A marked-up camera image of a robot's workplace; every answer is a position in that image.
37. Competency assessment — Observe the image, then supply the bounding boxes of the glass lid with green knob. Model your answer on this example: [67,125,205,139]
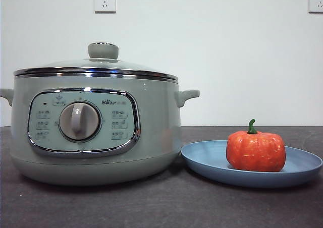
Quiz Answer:
[13,42,179,79]

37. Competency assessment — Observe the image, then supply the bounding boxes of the orange toy pumpkin green stem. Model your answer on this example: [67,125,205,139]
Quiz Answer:
[226,119,287,173]

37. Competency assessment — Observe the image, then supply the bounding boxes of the pale green electric steamer pot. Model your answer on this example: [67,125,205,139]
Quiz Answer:
[0,73,200,187]

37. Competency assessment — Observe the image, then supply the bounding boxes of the blue round plate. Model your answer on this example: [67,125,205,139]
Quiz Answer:
[180,140,323,189]

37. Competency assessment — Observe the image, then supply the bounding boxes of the white wall socket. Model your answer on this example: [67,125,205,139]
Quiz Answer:
[94,0,117,14]
[308,0,323,14]

